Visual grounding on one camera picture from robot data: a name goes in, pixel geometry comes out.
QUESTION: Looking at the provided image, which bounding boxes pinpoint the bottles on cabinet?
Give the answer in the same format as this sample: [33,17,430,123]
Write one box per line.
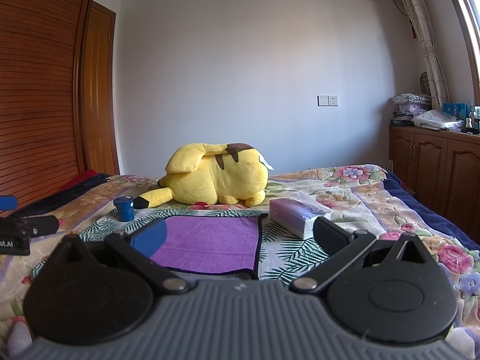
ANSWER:
[463,106,480,135]

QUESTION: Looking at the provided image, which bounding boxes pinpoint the purple tissue pack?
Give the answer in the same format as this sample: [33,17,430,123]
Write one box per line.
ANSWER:
[269,193,332,241]

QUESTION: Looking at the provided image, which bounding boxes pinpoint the white wall switch socket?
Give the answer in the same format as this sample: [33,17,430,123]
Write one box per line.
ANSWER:
[317,95,338,107]

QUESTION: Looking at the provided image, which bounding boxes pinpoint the wooden slatted wardrobe door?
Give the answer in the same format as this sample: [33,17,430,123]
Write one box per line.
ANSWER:
[1,0,92,207]

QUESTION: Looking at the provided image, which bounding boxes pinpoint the floral bed blanket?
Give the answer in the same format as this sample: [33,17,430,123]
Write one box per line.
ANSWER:
[1,165,479,359]

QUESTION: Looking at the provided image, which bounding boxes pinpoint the blue boxes on cabinet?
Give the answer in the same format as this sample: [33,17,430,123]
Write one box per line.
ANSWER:
[442,102,469,120]

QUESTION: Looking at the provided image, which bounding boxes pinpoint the yellow Pikachu plush toy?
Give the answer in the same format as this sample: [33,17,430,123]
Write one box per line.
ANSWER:
[133,143,272,209]

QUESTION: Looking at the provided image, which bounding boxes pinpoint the wooden room door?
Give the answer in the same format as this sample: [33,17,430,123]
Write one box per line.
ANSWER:
[80,2,119,175]

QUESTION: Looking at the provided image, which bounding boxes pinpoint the blue cylindrical container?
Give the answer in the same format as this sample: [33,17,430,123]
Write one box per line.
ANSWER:
[113,196,135,222]

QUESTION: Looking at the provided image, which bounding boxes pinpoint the dark navy red blanket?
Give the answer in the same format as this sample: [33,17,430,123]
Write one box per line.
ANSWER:
[8,170,110,218]

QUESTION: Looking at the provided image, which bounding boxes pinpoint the white folded cloth bundle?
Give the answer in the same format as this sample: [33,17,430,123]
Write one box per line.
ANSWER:
[412,110,464,130]

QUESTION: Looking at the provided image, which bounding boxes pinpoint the wooden side cabinet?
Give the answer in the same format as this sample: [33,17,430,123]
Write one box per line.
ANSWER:
[389,126,480,239]

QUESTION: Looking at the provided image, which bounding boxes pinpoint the stack of folded linens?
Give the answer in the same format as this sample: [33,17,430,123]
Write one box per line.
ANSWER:
[391,93,431,127]

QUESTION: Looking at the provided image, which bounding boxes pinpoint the palm leaf print cloth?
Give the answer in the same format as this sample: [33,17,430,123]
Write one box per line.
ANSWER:
[31,203,335,282]

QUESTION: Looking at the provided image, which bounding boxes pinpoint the wooden window frame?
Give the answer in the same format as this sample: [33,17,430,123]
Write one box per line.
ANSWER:
[451,0,479,106]

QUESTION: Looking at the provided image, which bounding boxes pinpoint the purple and grey towel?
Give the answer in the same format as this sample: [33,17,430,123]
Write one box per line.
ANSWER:
[149,216,262,280]

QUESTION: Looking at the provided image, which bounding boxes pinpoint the patterned beige curtain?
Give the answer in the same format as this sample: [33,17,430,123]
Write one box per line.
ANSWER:
[401,0,450,110]

